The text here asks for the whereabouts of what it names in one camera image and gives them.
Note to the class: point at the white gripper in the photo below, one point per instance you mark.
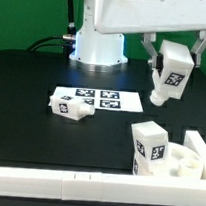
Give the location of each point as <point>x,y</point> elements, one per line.
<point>151,16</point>

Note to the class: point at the white right barrier rail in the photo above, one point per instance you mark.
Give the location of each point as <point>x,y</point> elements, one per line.
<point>195,142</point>

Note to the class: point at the white front barrier rail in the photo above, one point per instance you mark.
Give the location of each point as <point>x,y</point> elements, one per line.
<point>101,187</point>

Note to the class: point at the black pole with connector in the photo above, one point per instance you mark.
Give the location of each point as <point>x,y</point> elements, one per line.
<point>71,30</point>

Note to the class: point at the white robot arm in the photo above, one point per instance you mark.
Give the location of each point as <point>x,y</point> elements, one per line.
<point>100,39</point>

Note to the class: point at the paper sheet with markers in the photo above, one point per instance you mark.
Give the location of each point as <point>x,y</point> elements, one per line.
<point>104,99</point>

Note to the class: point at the white round stool seat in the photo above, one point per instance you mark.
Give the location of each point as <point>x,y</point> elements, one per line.
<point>182,162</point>

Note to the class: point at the white barrier rail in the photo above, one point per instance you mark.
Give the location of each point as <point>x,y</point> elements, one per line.
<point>195,142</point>
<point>101,187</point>

